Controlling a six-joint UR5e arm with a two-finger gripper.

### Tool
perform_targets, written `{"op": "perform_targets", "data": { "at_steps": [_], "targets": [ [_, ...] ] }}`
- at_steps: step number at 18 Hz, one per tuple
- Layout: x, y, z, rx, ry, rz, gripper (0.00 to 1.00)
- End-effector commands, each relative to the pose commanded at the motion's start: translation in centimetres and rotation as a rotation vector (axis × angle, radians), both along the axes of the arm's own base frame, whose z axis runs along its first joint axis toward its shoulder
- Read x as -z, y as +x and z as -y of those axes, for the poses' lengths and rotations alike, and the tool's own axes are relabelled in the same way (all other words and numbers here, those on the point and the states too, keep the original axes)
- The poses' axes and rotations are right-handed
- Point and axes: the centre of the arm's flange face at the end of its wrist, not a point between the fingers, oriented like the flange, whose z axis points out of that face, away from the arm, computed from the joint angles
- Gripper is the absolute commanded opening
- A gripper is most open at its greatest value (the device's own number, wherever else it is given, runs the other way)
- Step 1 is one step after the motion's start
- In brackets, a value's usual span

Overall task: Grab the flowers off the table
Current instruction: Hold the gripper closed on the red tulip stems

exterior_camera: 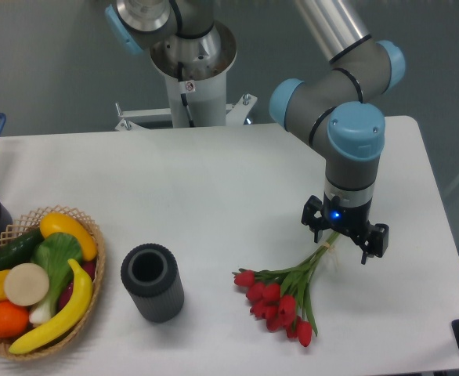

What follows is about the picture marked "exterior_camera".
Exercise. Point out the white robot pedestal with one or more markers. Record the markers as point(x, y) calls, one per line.
point(194, 72)

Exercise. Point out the red tulip bouquet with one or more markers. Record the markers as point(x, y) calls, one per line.
point(282, 297)

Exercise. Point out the orange fruit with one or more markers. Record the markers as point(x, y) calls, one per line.
point(14, 320)

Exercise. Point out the beige round slice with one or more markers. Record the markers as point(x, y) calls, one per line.
point(26, 284)

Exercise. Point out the green bok choy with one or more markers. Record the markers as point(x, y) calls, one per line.
point(52, 255)

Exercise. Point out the dark grey ribbed vase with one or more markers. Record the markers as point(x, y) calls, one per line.
point(150, 274)

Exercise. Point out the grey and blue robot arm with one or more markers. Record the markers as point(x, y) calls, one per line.
point(334, 117)

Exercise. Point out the yellow banana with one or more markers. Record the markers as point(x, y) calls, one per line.
point(64, 320)

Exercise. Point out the green cucumber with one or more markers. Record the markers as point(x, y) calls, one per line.
point(20, 249)

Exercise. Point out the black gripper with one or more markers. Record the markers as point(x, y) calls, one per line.
point(373, 240)

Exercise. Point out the dark red vegetable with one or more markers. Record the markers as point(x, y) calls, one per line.
point(90, 269)

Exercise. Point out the woven wicker basket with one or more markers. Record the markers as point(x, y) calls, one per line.
point(25, 224)

